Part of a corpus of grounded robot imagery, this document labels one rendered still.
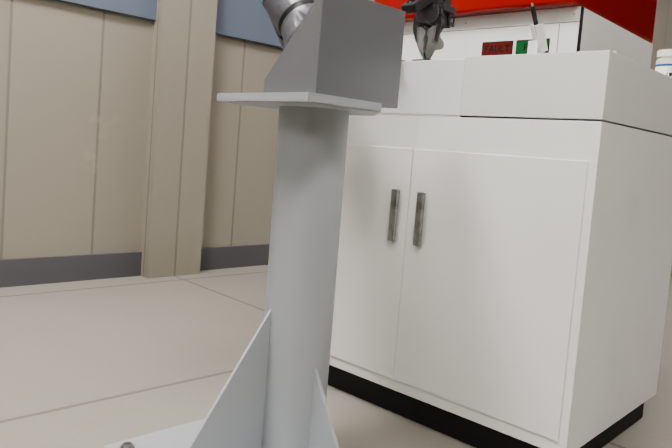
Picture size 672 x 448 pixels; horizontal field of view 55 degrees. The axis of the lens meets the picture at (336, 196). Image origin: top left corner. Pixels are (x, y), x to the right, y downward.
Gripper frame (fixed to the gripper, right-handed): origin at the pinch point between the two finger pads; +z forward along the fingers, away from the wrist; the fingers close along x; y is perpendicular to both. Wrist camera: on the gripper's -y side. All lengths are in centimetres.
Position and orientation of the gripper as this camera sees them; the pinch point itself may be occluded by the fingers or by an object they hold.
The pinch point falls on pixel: (425, 55)
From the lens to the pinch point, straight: 177.5
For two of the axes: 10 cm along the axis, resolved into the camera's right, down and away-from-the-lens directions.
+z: -0.8, 9.9, 0.7
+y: 6.8, 0.0, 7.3
